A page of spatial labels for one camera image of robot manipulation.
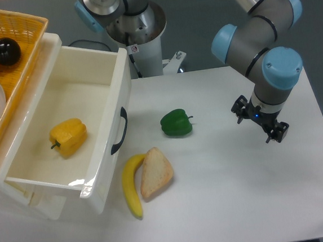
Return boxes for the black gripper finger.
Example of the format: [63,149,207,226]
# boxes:
[231,95,249,124]
[264,122,289,143]

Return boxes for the orange plastic basket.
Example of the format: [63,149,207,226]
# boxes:
[0,10,48,144]

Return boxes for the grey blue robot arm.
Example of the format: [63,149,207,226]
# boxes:
[74,0,303,142]

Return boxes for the white mounting bracket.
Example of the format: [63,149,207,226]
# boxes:
[162,51,187,76]

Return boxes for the white drawer cabinet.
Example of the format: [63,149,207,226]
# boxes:
[0,33,66,220]

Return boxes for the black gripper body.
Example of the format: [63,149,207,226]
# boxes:
[247,102,280,131]

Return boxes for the toast bread slice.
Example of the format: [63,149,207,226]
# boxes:
[140,147,174,199]

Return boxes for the yellow banana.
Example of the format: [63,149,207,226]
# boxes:
[121,154,145,219]

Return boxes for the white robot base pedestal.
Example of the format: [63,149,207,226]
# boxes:
[106,1,166,79]

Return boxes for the white top drawer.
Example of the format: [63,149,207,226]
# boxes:
[6,47,131,220]

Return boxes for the yellow bell pepper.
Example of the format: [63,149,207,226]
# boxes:
[49,118,87,158]

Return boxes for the black shiny ball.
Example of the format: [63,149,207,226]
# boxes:
[0,37,21,67]

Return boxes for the green bell pepper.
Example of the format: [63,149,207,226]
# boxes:
[160,108,193,137]

